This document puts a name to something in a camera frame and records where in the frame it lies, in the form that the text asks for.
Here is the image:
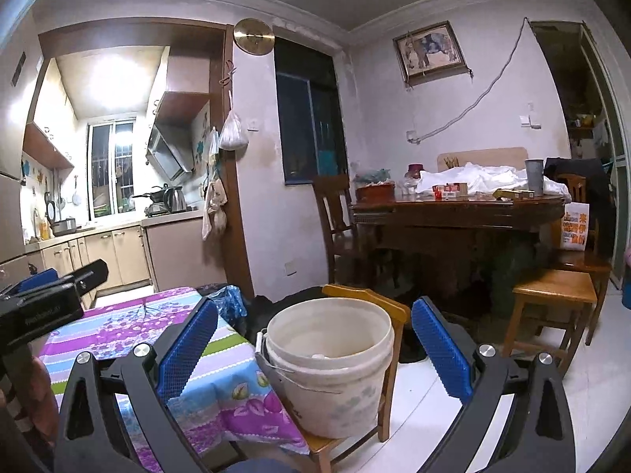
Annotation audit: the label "grey cup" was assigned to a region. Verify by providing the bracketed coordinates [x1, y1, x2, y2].
[525, 159, 544, 197]

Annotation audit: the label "black blue garbage bag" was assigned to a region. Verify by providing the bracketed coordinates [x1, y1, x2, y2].
[196, 283, 247, 326]

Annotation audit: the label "kitchen window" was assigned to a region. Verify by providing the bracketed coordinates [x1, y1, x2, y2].
[88, 119, 135, 219]

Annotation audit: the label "metal kettle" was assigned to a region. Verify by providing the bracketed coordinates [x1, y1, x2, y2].
[162, 185, 187, 214]

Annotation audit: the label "dark wooden dining table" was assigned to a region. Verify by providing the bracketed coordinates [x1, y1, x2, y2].
[351, 196, 564, 306]

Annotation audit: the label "round brass wall clock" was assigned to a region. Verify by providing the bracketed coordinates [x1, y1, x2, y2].
[233, 18, 276, 56]

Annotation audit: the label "white plastic bucket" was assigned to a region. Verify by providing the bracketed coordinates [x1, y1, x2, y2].
[256, 298, 395, 439]

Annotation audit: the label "white cloth on table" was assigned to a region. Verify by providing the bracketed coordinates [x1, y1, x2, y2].
[415, 160, 572, 198]

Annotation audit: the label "range hood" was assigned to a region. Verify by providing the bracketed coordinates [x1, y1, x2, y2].
[146, 124, 194, 184]

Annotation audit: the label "grey refrigerator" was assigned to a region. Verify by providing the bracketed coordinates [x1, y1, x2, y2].
[1, 14, 34, 264]

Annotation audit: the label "hanging beige towel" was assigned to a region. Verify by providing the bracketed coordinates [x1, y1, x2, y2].
[201, 177, 228, 240]

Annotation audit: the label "dark wooden chair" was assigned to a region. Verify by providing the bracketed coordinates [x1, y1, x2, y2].
[312, 174, 362, 283]

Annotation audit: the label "hanging white plastic bag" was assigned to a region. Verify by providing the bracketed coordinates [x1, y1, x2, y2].
[219, 91, 249, 152]

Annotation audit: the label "framed elephant picture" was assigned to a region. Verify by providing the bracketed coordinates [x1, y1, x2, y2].
[392, 21, 470, 86]

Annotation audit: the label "wooden stool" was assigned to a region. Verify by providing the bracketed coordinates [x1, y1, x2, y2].
[502, 269, 597, 377]

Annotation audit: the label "black cloth pile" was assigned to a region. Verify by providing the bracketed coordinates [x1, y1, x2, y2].
[236, 286, 325, 345]

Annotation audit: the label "beige kitchen cabinets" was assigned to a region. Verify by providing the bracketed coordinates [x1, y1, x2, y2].
[26, 210, 227, 302]

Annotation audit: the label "yellow wooden chair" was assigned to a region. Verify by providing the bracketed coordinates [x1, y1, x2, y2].
[293, 284, 411, 472]

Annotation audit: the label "orange white paper bag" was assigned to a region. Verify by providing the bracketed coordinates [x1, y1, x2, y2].
[560, 202, 589, 251]

